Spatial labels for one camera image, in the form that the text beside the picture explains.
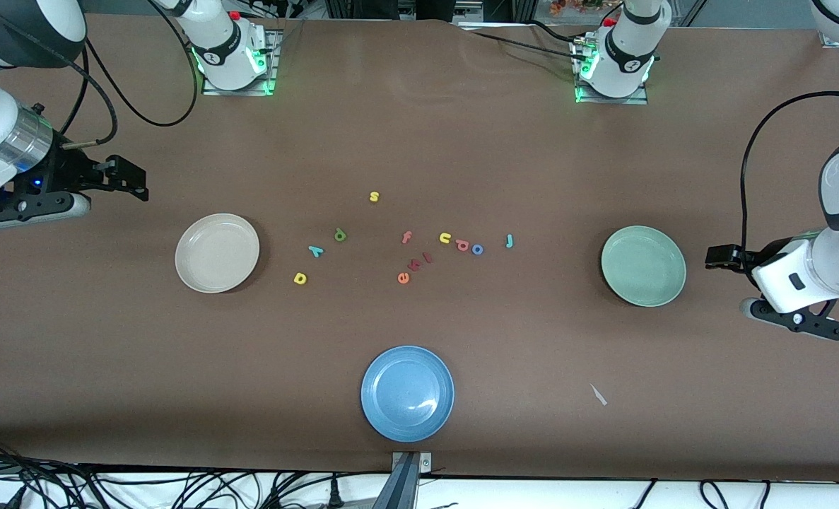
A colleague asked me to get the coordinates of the green round plate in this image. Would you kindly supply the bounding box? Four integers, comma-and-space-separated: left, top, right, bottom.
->
600, 226, 688, 308

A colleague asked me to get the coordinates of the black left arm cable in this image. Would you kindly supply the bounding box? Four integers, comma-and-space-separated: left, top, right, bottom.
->
741, 90, 839, 283

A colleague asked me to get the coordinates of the black base cable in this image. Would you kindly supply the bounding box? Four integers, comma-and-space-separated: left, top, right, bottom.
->
470, 30, 581, 60
531, 20, 582, 45

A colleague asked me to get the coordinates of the beige round plate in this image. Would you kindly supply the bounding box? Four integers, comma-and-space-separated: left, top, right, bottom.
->
175, 213, 261, 294

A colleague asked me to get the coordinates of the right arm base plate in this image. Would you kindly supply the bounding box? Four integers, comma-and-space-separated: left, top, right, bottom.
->
200, 27, 282, 97

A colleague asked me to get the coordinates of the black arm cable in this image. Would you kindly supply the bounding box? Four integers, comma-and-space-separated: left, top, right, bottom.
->
741, 90, 839, 283
0, 0, 201, 151

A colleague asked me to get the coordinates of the blue round plate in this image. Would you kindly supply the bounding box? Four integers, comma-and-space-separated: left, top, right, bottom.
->
360, 345, 455, 443

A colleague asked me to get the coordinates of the orange floral object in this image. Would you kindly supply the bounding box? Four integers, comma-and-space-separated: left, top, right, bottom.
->
550, 0, 604, 16

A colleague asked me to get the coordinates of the grey metal bracket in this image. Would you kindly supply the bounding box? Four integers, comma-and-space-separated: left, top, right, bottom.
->
391, 451, 433, 473

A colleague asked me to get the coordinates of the brown table cover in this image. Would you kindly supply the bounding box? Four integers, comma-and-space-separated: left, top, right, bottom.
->
0, 14, 839, 483

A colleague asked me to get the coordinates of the dark stand pole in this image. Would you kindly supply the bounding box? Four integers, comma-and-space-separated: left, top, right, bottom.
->
371, 452, 420, 509

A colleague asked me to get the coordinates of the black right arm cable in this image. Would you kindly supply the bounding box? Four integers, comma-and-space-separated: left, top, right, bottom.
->
0, 0, 201, 151

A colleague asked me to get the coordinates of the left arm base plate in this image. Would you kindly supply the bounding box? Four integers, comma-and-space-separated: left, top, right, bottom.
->
573, 34, 650, 105

